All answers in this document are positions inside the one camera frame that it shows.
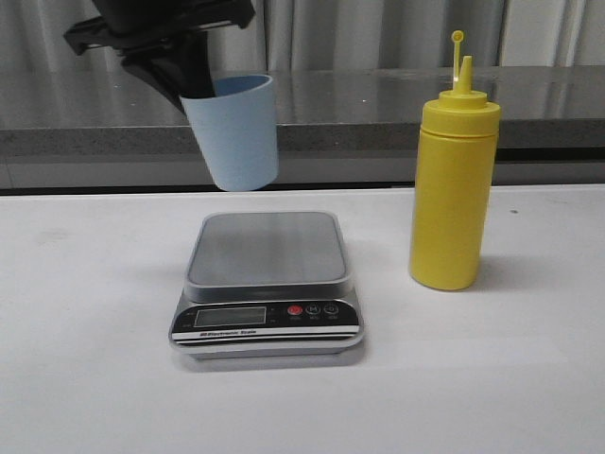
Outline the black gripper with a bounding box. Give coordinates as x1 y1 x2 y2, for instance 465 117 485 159
63 0 255 114

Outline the light blue plastic cup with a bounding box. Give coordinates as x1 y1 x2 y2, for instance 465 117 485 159
181 75 279 192

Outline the yellow squeeze bottle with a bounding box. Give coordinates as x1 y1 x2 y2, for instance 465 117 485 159
409 30 501 291

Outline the silver digital kitchen scale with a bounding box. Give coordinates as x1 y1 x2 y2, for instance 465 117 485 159
168 211 365 359

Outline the grey curtain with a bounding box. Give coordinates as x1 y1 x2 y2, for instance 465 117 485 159
1 0 604 74

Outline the grey stone countertop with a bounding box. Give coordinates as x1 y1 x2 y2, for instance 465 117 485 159
1 66 604 193

